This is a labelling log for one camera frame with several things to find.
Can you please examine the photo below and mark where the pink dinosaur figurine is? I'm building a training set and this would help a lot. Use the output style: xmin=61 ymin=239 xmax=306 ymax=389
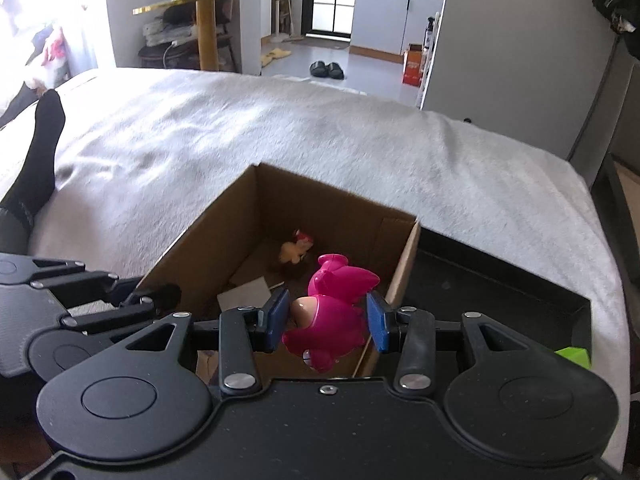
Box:
xmin=282 ymin=254 xmax=380 ymax=373

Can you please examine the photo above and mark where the white wall charger plug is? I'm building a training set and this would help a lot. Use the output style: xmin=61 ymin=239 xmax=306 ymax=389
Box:
xmin=217 ymin=276 xmax=283 ymax=312

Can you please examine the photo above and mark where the black slipper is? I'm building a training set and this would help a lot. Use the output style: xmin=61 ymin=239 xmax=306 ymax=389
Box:
xmin=326 ymin=62 xmax=345 ymax=80
xmin=309 ymin=61 xmax=329 ymax=78

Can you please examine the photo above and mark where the white kitchen cabinet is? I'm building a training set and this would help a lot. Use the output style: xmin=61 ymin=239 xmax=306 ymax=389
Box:
xmin=349 ymin=0 xmax=444 ymax=63

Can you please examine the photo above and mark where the black slipper left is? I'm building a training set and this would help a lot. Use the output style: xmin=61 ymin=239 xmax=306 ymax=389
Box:
xmin=309 ymin=61 xmax=329 ymax=78

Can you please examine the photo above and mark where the brown cardboard box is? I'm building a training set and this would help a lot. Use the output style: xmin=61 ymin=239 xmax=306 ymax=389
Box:
xmin=130 ymin=160 xmax=422 ymax=380

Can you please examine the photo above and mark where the gold round side table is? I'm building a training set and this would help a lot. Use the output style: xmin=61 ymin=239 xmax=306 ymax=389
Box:
xmin=132 ymin=0 xmax=219 ymax=72

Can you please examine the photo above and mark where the orange cardboard carton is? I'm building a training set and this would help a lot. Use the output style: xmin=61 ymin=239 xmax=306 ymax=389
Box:
xmin=402 ymin=44 xmax=423 ymax=87

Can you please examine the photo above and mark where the white fuzzy blanket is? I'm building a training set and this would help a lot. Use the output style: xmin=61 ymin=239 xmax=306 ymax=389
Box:
xmin=1 ymin=68 xmax=629 ymax=479

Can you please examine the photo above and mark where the brown-haired girl figurine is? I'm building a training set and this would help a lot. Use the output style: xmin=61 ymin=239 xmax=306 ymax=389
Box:
xmin=278 ymin=230 xmax=314 ymax=264

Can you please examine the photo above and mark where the black slipper right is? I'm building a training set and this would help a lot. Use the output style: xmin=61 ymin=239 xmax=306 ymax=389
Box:
xmin=326 ymin=62 xmax=345 ymax=80

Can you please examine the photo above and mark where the black tray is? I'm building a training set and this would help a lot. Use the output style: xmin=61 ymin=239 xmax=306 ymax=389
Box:
xmin=401 ymin=228 xmax=592 ymax=365

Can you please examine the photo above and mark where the green toy trash bin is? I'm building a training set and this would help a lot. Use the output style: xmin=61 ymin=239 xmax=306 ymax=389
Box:
xmin=555 ymin=347 xmax=591 ymax=370

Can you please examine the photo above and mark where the black socked leg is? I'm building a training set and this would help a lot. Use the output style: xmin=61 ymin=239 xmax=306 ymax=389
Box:
xmin=1 ymin=89 xmax=66 ymax=255

